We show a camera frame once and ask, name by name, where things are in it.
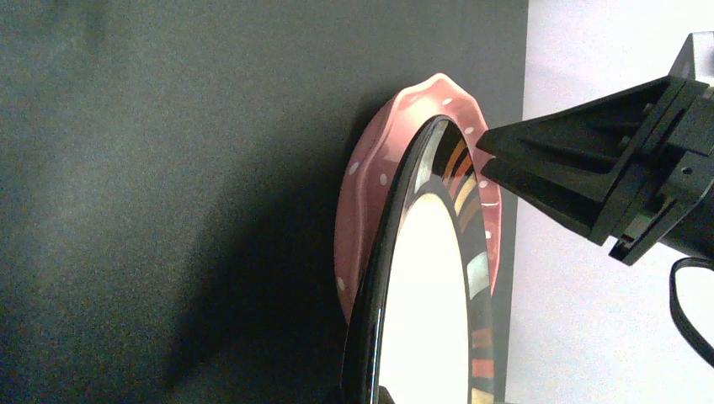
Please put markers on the pink polka dot plate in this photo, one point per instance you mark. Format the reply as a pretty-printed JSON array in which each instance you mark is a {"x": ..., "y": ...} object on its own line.
[{"x": 372, "y": 166}]

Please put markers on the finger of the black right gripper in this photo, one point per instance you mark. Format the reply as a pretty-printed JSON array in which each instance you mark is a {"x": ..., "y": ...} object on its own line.
[
  {"x": 590, "y": 137},
  {"x": 574, "y": 197}
]

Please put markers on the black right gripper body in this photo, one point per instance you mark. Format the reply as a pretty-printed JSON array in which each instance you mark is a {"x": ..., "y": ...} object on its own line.
[{"x": 662, "y": 190}]

